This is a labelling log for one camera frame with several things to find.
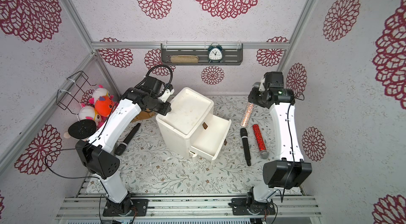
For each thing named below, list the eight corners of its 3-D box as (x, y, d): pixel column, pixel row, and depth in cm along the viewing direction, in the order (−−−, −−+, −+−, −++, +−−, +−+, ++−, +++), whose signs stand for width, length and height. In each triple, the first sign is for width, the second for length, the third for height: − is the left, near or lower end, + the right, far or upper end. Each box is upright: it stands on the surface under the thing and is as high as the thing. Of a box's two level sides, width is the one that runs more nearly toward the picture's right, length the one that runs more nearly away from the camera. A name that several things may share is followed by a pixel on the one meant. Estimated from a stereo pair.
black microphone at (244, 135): (246, 165, 89) (247, 163, 87) (240, 130, 104) (241, 128, 101) (252, 165, 89) (254, 163, 87) (245, 130, 104) (246, 128, 101)
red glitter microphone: (260, 159, 91) (262, 156, 88) (251, 127, 105) (252, 124, 102) (267, 159, 91) (269, 156, 88) (257, 127, 105) (258, 124, 102)
